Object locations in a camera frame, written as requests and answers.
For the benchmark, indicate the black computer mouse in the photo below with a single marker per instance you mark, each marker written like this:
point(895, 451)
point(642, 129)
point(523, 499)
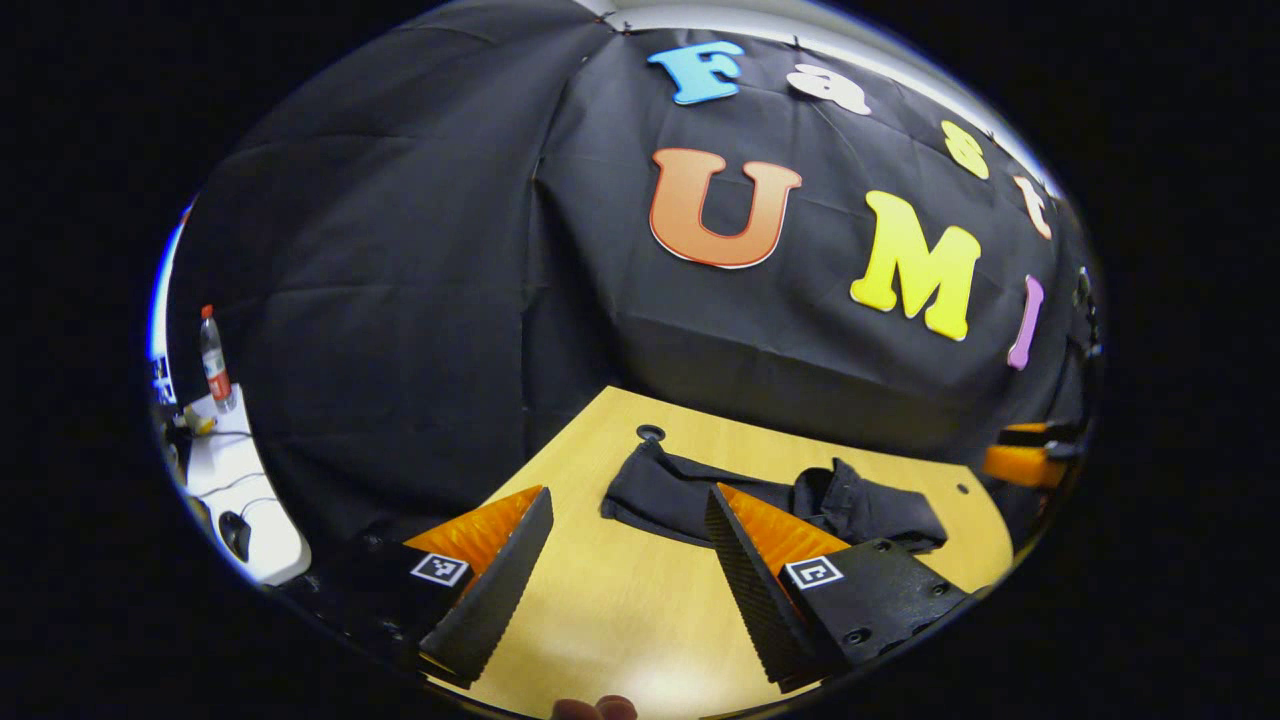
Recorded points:
point(235, 535)

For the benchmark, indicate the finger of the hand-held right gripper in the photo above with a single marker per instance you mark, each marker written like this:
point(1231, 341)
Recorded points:
point(1020, 466)

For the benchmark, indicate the computer monitor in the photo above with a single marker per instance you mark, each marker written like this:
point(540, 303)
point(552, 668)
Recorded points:
point(160, 330)

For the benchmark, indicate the white side table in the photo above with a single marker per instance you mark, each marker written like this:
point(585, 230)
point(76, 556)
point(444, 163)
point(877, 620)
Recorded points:
point(270, 540)

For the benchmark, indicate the black backdrop cloth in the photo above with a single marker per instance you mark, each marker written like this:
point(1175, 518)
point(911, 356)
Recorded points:
point(400, 300)

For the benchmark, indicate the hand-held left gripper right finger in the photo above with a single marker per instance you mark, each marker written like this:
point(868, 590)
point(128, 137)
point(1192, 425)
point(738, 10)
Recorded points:
point(755, 590)

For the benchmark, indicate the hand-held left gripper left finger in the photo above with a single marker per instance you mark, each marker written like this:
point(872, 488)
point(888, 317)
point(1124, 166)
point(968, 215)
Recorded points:
point(500, 585)

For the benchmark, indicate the black jeans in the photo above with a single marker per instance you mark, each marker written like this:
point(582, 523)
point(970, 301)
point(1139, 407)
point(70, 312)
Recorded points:
point(660, 495)

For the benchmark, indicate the clear plastic bottle red label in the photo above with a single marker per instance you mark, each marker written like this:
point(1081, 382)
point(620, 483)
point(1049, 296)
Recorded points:
point(215, 365)

